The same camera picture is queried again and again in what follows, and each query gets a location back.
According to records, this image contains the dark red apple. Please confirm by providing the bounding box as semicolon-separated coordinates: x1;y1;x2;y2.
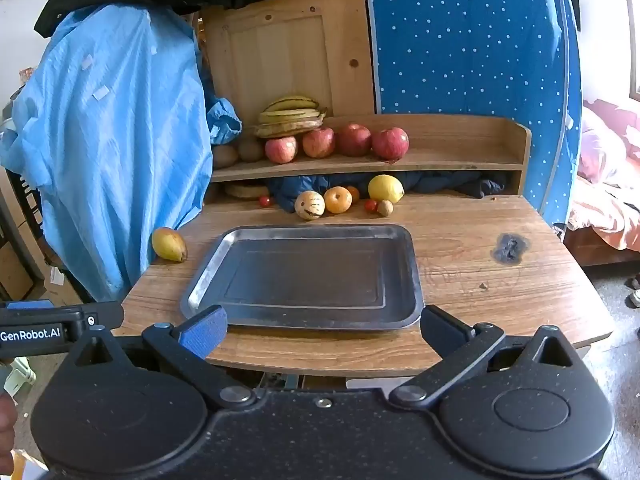
336;123;373;157
371;127;410;163

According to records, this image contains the pale red apple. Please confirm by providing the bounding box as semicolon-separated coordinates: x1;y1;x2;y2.
302;127;336;159
264;136;298;165

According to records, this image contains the bunch of yellow bananas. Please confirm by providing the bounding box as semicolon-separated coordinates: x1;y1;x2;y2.
255;96;328;139

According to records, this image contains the light blue coat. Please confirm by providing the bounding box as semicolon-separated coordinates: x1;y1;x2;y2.
0;4;216;303

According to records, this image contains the wooden board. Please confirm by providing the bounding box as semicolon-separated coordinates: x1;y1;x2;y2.
192;0;376;118

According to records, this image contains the pink bedding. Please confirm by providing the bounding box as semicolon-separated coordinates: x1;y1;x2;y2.
565;99;640;252

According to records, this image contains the cream striped pepino melon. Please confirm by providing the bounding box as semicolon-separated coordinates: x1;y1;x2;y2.
294;191;326;222

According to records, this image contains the yellow lemon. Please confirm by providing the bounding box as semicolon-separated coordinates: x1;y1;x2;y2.
367;174;405;204

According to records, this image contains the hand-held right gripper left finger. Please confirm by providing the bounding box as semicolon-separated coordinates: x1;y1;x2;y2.
62;305;257;409

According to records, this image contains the dark blue cloth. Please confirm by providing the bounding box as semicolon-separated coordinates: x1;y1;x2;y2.
267;171;506;212

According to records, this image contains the crumpled blue cloth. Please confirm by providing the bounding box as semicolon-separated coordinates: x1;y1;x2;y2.
206;96;243;147

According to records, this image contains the orange persimmon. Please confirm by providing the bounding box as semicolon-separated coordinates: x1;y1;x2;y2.
323;186;353;215

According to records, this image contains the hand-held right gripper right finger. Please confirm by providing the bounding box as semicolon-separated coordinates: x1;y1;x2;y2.
389;305;588;409

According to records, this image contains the black slatted crate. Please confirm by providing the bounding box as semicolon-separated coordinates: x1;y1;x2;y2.
10;170;43;233

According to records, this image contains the flat tan round disc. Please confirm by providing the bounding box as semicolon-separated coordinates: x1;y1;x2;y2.
223;180;271;201

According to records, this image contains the yellow-green mango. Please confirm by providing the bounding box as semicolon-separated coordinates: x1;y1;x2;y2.
152;227;189;263

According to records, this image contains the wooden desk shelf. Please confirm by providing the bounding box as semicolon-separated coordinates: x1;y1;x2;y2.
210;114;532;197

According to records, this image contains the metal tray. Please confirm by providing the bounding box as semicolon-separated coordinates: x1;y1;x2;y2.
180;224;426;333

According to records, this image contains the cardboard box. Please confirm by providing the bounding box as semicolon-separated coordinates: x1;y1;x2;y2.
0;232;48;301

